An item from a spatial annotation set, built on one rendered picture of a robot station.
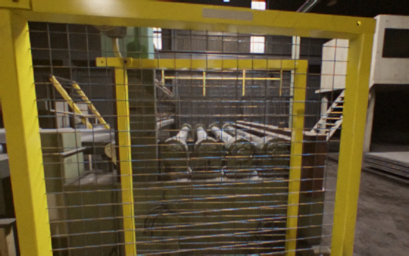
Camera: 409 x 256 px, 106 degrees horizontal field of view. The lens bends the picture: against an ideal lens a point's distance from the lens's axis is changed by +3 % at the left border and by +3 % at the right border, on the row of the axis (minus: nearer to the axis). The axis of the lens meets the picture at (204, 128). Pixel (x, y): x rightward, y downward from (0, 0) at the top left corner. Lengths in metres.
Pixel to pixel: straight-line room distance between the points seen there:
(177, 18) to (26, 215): 0.75
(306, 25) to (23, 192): 1.03
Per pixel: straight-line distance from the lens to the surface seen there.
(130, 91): 1.49
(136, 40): 1.41
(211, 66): 1.01
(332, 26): 0.76
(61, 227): 2.11
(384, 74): 8.96
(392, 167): 5.91
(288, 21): 0.66
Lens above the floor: 1.52
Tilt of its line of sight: 6 degrees down
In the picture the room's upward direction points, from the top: straight up
